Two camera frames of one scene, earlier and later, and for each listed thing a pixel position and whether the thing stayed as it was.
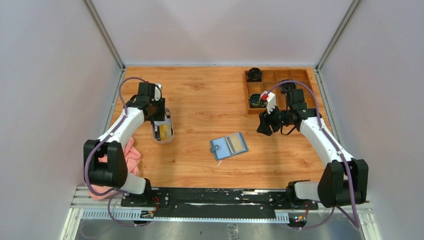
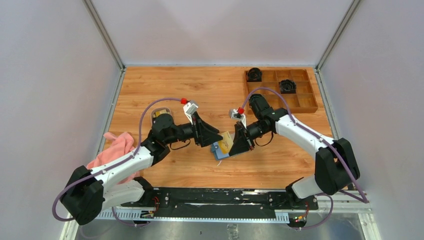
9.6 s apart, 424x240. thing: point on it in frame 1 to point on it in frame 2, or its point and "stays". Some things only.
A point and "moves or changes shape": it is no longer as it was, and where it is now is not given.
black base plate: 255,203 stays
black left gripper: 160,116 to 199,128
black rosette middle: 287,87 stays
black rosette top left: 254,75 stays
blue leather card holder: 228,146 moves or changes shape
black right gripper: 266,120 to 240,143
